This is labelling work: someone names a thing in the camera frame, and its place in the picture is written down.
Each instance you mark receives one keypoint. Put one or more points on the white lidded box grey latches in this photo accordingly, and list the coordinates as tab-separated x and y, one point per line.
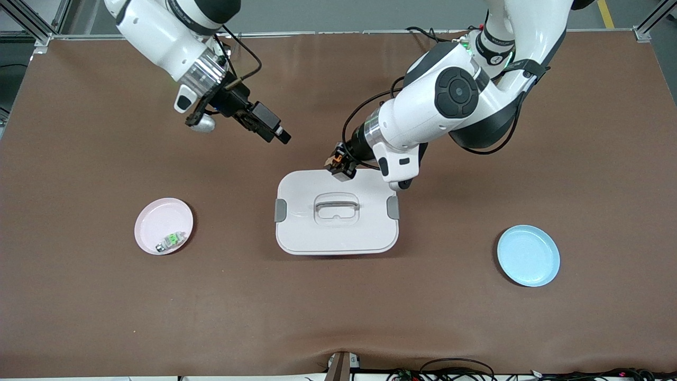
338	233

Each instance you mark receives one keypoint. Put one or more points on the orange black switch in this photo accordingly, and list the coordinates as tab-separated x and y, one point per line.
335	157

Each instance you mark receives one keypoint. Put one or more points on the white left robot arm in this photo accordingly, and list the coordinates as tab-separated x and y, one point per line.
423	116

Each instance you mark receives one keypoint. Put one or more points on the pink round plate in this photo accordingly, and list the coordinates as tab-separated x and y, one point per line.
158	219

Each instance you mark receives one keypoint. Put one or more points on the green switch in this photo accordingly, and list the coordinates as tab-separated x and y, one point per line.
171	241

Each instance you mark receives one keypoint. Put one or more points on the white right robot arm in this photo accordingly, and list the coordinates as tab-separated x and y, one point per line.
158	32

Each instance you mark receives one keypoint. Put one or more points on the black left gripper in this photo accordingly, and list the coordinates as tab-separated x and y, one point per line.
353	150

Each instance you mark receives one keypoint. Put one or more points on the light blue round plate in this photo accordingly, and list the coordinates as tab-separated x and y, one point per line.
529	256

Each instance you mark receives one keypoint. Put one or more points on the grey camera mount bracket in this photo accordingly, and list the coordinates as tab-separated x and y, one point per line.
341	368

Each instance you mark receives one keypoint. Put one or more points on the brown table mat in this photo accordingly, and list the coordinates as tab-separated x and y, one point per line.
338	307

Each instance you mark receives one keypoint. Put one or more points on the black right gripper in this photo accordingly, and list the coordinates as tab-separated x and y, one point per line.
236	101

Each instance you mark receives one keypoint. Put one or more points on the aluminium frame profile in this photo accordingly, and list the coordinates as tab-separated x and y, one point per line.
642	33
37	29

